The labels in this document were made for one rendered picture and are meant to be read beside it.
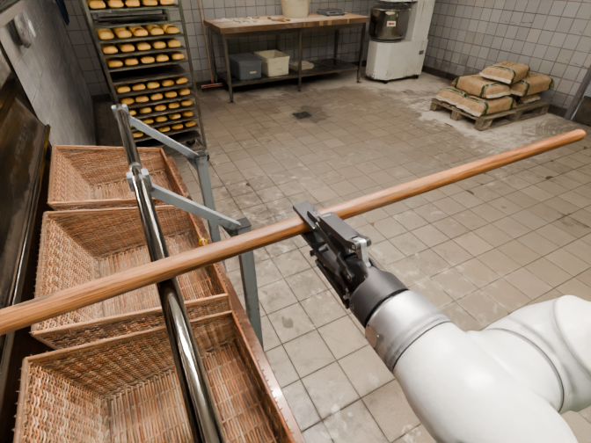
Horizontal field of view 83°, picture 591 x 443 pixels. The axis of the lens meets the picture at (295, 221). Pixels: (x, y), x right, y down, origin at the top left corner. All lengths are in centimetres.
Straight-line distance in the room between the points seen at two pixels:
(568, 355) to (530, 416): 11
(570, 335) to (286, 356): 145
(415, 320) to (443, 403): 8
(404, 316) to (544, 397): 13
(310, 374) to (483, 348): 139
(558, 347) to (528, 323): 4
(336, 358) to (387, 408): 31
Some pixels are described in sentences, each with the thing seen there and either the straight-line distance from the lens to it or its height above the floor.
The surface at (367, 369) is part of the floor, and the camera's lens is 178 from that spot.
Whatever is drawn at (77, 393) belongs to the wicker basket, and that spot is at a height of 69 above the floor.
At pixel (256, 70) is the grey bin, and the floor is 33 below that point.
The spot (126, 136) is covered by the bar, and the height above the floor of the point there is 117.
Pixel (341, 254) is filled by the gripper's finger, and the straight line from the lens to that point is 48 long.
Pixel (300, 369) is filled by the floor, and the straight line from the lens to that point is 174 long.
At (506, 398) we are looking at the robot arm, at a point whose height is 124.
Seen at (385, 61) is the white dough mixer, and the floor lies 34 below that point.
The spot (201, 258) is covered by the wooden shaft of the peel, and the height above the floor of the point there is 120.
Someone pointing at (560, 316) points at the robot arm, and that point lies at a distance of 47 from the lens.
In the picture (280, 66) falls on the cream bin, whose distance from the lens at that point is 524.
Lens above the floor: 154
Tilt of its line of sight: 38 degrees down
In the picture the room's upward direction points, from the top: straight up
